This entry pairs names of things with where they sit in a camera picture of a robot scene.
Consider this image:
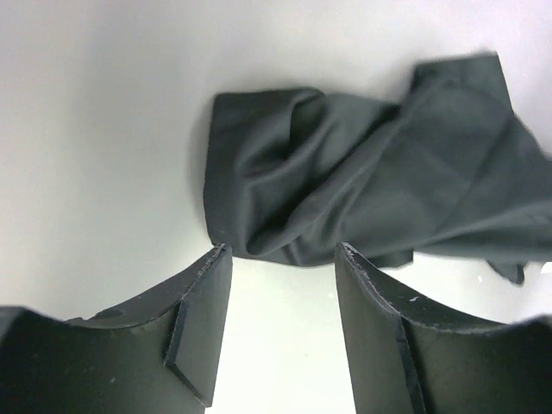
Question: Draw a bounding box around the black t shirt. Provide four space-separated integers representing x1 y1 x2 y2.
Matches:
204 53 551 284

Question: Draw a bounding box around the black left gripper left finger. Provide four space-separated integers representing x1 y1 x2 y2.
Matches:
1 245 232 413

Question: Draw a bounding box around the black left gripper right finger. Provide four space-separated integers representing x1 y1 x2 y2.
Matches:
335 243 551 413

